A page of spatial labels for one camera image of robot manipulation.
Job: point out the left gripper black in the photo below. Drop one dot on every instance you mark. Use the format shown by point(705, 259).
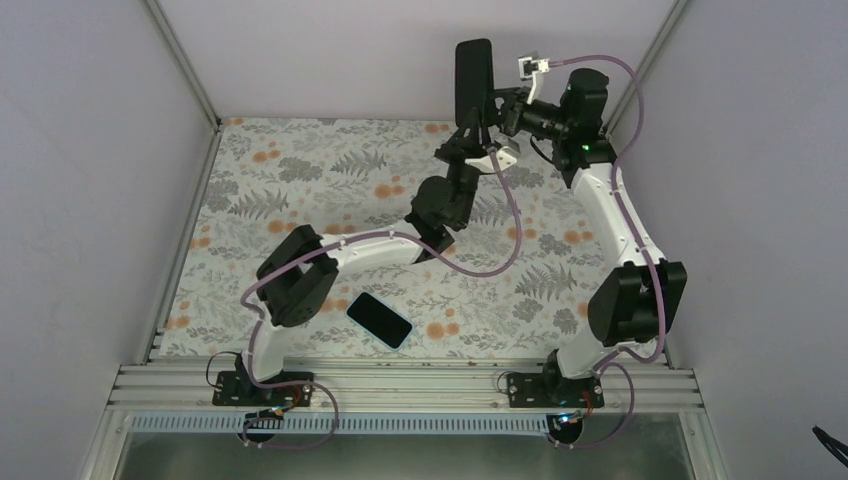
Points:
point(467, 146)

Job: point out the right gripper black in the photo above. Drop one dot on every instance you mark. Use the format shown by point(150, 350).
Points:
point(512, 118)

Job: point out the black phone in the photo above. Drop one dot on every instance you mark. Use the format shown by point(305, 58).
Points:
point(474, 81)
point(379, 320)

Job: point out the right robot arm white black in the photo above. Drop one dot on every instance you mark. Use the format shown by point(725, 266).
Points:
point(633, 308)

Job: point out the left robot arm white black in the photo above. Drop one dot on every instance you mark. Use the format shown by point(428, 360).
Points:
point(293, 282)

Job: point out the black phone in blue case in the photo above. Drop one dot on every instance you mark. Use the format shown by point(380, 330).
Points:
point(379, 320)

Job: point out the floral patterned table mat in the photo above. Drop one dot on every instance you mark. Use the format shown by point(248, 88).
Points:
point(515, 283)

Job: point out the black object at right edge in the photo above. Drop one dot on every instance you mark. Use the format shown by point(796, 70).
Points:
point(835, 447)

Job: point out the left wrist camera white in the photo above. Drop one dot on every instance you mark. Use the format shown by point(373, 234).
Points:
point(503, 159)

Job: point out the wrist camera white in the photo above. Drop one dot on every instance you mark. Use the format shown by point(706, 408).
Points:
point(503, 159)
point(533, 68)

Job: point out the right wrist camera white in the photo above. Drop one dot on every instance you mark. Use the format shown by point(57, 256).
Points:
point(533, 68)

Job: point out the right aluminium frame post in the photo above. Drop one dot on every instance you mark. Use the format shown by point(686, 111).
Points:
point(657, 46)

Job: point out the aluminium frame post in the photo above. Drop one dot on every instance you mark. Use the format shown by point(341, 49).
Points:
point(184, 65)
point(657, 46)

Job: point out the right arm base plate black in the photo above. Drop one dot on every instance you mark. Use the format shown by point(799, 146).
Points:
point(535, 390)

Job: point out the left aluminium frame post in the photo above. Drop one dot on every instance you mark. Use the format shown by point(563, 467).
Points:
point(184, 65)

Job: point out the slotted grey cable duct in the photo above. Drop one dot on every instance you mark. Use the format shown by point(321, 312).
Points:
point(356, 423)

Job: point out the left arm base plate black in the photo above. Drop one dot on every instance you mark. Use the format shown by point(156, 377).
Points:
point(235, 389)

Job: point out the aluminium rail front frame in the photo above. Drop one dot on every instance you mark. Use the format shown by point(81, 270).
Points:
point(372, 386)

